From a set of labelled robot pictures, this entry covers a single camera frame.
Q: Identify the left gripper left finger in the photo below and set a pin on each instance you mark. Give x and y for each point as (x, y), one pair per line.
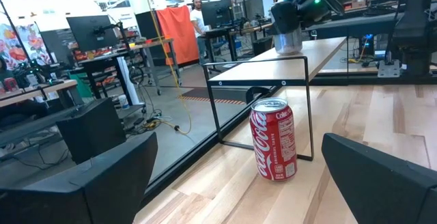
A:
(75, 200)

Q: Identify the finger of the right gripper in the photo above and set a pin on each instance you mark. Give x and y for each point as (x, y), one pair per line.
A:
(285, 17)

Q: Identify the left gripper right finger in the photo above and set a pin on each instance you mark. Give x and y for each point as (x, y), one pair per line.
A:
(382, 193)

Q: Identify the silver Diet Coke can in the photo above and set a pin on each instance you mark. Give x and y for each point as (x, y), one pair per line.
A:
(288, 43)

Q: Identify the red Coca-Cola can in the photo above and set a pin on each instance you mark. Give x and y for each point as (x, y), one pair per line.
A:
(273, 142)

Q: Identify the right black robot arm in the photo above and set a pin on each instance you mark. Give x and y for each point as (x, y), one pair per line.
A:
(414, 29)

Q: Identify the black small robot arm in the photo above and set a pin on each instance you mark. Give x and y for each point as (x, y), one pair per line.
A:
(29, 69)

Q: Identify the long wooden workbench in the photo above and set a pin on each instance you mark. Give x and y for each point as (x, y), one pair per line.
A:
(252, 29)

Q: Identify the dark grey desk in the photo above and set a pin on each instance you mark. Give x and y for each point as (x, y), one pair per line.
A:
(358, 24)

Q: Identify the black computer monitor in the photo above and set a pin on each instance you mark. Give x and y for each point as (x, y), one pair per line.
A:
(92, 32)
(217, 14)

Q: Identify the person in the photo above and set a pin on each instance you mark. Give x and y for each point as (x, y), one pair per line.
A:
(197, 20)
(2, 69)

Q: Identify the black mat hazard stripe edge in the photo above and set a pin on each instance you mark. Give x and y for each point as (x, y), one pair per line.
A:
(211, 94)

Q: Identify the white paper cup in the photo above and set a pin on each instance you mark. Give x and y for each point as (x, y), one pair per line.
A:
(124, 102)

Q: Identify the orange red fabric screen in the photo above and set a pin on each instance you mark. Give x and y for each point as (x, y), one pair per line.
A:
(177, 36)

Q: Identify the green storage bin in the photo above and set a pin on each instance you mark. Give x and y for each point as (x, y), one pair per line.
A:
(81, 85)

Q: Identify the light wooden desk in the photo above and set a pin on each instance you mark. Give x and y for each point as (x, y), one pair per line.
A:
(41, 89)

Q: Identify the wooden top rolling desk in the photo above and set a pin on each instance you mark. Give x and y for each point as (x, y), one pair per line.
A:
(157, 43)

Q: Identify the black partition panel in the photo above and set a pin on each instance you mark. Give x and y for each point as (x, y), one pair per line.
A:
(145, 29)

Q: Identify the black standing desk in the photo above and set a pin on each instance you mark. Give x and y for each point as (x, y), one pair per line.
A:
(102, 61)

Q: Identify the rack with orange bins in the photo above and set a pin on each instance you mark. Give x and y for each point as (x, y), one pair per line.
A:
(102, 51)

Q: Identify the floral pattern poster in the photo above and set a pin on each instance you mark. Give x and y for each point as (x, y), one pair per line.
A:
(30, 43)

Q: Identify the wooden shelf with black frame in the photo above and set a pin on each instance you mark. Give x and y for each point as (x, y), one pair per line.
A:
(283, 65)

